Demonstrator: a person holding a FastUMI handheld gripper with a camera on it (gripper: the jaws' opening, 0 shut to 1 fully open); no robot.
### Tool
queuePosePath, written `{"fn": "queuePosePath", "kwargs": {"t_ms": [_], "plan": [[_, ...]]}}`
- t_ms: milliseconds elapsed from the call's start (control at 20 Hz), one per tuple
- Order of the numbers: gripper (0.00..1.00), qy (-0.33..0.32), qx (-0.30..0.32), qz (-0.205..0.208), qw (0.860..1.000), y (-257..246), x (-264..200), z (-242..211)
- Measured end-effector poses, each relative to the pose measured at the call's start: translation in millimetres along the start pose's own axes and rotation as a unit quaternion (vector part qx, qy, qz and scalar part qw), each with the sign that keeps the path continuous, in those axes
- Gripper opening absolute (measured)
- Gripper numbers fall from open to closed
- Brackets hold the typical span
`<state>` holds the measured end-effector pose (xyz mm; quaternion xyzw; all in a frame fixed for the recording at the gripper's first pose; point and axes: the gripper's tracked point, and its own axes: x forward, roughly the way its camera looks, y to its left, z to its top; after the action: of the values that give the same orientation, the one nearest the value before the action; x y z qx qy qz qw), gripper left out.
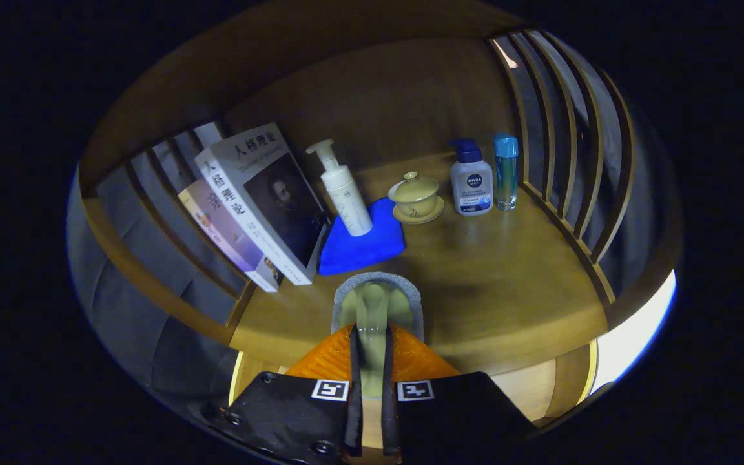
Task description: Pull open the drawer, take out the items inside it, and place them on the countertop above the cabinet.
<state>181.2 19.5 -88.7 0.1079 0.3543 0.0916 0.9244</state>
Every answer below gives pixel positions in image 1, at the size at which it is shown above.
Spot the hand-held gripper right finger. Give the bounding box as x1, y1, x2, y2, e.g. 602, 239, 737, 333
382, 323, 541, 465

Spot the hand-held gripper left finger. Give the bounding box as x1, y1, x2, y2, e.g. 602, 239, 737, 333
207, 323, 363, 465

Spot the green handled scrub sponge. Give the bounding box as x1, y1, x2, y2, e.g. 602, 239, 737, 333
331, 271, 424, 398

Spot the wooden countertop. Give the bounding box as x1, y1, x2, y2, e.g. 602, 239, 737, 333
230, 152, 608, 375

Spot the wooden cabinet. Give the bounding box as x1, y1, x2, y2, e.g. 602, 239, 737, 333
78, 0, 676, 427

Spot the blue folded cloth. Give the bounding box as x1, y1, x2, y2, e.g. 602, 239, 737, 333
318, 197, 406, 276

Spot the yellow lidded teacup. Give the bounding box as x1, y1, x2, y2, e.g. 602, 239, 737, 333
388, 171, 445, 225

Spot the white pump bottle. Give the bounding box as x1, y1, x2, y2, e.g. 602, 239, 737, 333
305, 139, 373, 237

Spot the purple book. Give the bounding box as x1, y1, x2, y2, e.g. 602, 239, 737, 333
178, 178, 284, 293

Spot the thick white book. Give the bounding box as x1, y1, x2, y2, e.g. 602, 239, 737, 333
194, 123, 331, 286

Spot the white lotion bottle blue cap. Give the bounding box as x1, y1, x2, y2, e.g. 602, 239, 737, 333
448, 138, 494, 216

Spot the black backdrop cloth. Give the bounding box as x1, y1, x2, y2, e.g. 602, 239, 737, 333
67, 29, 670, 414

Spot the clear bottle blue cap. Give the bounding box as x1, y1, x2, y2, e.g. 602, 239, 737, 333
493, 133, 519, 211

